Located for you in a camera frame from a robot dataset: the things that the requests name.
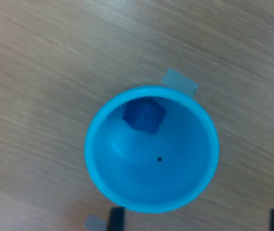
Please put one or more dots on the blue cube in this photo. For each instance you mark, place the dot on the blue cube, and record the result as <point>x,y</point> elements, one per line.
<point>144,115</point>

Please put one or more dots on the blue plastic cup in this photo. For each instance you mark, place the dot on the blue plastic cup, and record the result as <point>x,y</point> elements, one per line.
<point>165,173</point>

